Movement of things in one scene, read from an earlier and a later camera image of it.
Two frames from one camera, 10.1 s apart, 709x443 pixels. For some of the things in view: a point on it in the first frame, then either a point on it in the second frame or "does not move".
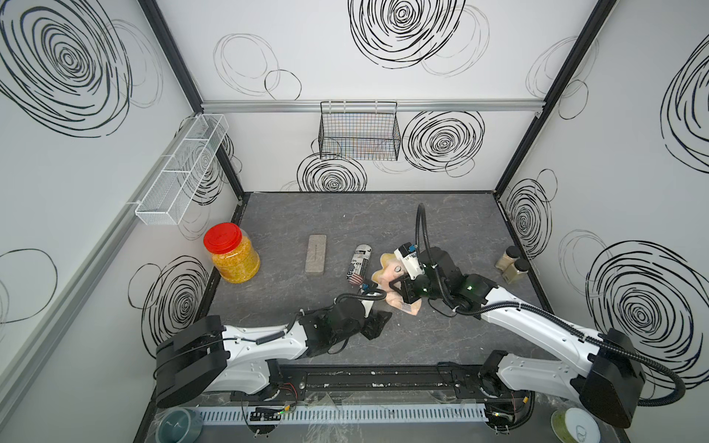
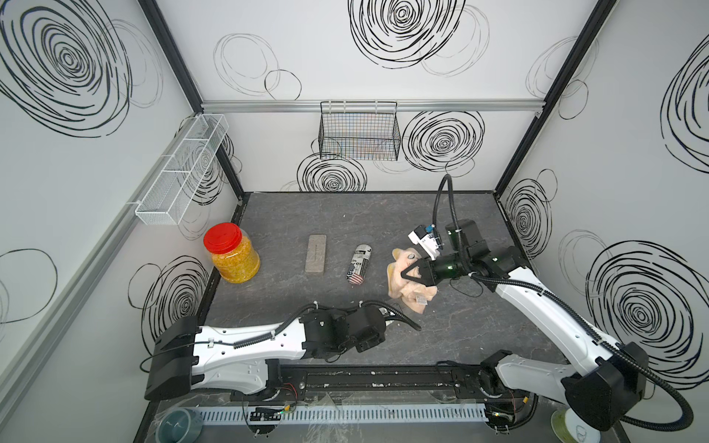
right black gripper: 405,288 → 427,276
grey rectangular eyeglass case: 316,255 does not move
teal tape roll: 178,425 does not move
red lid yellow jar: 234,252 does not move
